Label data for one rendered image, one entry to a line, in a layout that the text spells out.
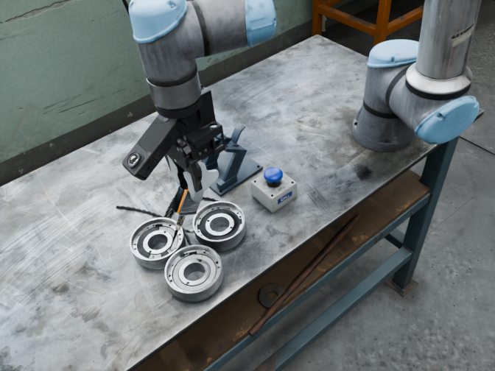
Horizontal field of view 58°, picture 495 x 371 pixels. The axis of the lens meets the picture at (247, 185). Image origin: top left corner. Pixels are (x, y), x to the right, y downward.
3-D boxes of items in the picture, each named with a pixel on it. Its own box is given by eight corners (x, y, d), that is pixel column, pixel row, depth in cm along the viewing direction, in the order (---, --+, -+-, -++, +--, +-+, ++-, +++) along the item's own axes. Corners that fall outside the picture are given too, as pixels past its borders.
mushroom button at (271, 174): (272, 198, 93) (272, 181, 89) (261, 188, 95) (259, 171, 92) (286, 188, 95) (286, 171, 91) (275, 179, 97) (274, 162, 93)
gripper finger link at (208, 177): (227, 196, 81) (218, 155, 75) (202, 213, 79) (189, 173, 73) (217, 188, 83) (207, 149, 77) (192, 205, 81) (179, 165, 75)
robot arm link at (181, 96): (164, 93, 61) (134, 72, 65) (171, 120, 64) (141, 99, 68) (208, 71, 64) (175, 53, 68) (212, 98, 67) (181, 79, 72)
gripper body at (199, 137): (227, 153, 76) (218, 93, 67) (186, 178, 72) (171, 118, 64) (200, 133, 80) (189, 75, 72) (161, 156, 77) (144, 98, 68)
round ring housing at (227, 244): (244, 210, 94) (242, 197, 92) (249, 250, 87) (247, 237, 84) (195, 217, 94) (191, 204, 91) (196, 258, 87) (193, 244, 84)
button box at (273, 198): (272, 213, 93) (272, 198, 90) (252, 196, 97) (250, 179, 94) (300, 195, 96) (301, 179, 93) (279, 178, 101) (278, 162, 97)
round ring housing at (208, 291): (227, 299, 80) (225, 287, 77) (169, 310, 79) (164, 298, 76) (221, 253, 87) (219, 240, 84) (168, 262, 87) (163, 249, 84)
